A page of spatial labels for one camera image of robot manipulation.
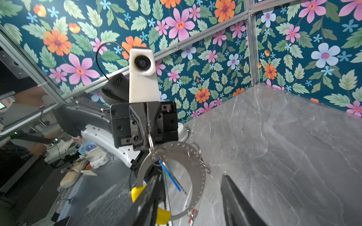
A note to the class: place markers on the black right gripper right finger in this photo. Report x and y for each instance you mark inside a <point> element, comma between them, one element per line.
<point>237,210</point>

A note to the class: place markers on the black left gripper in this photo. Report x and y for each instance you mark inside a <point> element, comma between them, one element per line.
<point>144,125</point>

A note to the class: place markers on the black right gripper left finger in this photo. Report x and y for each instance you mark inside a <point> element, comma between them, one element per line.
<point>143,211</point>

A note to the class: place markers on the yellow capped key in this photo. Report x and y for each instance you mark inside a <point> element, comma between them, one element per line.
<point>163,216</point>

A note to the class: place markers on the red capped key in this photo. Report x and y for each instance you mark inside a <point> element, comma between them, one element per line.
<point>192,216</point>

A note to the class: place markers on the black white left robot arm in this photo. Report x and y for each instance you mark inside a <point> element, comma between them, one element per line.
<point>92,121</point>

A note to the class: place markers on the white alarm clock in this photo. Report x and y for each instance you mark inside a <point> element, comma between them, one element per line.
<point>183,132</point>

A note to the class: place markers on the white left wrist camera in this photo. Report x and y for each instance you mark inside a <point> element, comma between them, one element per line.
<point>143,83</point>

